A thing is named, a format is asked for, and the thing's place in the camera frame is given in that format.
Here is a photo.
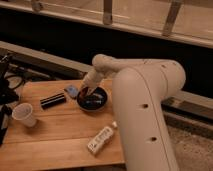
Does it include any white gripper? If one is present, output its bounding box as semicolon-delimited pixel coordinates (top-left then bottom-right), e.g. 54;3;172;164
81;69;104;89

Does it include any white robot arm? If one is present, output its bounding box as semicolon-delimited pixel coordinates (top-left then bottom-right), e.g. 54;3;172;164
82;54;186;171

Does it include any dark ceramic bowl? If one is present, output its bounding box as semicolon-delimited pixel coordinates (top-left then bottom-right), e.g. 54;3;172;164
77;87;108;111

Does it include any blue sponge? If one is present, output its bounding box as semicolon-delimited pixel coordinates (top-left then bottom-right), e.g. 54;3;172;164
65;85;78;99

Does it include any black rectangular box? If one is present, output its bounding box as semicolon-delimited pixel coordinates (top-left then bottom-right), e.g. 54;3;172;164
40;93;66;109

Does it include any black cable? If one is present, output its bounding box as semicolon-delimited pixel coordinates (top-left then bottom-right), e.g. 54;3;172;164
3;73;26;91

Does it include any black camera tripod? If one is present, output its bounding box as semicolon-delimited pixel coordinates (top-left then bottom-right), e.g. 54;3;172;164
0;55;19;146

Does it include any metal railing frame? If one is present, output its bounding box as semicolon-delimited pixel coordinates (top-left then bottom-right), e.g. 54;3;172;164
0;0;213;49

